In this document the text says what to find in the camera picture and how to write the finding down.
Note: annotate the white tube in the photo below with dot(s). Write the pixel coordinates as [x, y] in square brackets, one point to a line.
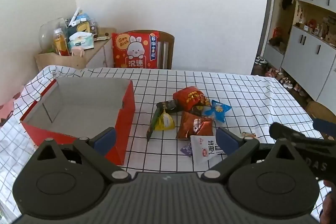
[74, 15]

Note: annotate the teal storage bag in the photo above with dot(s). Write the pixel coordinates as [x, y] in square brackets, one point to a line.
[80, 26]

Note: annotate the red figurine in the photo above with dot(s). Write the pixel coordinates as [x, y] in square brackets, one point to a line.
[277, 33]

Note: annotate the blue snack packet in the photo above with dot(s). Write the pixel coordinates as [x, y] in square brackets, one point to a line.
[217, 109]

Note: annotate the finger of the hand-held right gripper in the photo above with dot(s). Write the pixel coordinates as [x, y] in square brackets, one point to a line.
[324, 127]
[286, 132]

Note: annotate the person's right forearm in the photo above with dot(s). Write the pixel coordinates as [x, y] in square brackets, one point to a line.
[330, 200]

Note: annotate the tissue pack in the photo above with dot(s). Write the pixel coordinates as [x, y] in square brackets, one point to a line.
[80, 40]

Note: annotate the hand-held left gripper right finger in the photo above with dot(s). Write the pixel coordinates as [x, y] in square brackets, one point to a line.
[226, 138]

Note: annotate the pink printed cloth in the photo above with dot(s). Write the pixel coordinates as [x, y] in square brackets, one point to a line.
[8, 108]

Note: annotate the red cardboard box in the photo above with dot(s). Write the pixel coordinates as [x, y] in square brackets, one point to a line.
[86, 108]

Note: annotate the clear glass jar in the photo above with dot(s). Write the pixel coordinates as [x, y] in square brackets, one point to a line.
[48, 32]

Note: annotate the red snack packet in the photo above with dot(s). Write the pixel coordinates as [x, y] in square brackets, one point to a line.
[190, 98]

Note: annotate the row of shoes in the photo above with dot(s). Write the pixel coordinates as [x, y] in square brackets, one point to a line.
[275, 73]

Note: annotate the white snack packet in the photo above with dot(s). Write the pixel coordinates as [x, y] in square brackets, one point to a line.
[203, 149]

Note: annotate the white chequered tablecloth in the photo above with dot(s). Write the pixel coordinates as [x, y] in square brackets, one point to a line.
[236, 92]

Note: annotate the dark green snack packet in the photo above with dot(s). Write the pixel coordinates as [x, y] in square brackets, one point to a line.
[162, 106]

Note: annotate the yellow snack packet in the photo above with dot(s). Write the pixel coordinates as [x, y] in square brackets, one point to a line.
[164, 121]

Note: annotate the group of shelf ornaments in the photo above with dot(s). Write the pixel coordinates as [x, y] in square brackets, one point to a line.
[315, 26]

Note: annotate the pink small container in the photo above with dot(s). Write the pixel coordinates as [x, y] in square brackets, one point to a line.
[77, 51]

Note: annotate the purple candy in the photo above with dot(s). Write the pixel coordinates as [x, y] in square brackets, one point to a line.
[187, 149]

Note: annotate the clear glass cup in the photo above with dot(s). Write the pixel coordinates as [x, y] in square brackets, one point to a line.
[94, 27]

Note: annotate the red rabbit cushion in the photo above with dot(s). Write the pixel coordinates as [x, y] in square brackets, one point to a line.
[135, 50]

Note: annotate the wooden chair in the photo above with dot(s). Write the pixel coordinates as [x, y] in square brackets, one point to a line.
[166, 48]
[319, 109]

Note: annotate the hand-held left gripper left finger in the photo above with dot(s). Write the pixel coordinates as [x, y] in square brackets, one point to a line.
[104, 138]

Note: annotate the grey wall cabinet unit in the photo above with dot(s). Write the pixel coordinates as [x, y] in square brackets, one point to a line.
[309, 56]

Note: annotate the wooden side cabinet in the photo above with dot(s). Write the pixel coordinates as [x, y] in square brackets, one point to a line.
[94, 52]

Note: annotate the small clear-wrapped candy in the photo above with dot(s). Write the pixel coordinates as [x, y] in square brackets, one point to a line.
[248, 135]

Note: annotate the brown cookie packet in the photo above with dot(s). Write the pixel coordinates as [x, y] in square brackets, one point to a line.
[194, 127]

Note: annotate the orange drink bottle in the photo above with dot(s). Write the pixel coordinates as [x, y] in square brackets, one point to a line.
[61, 43]

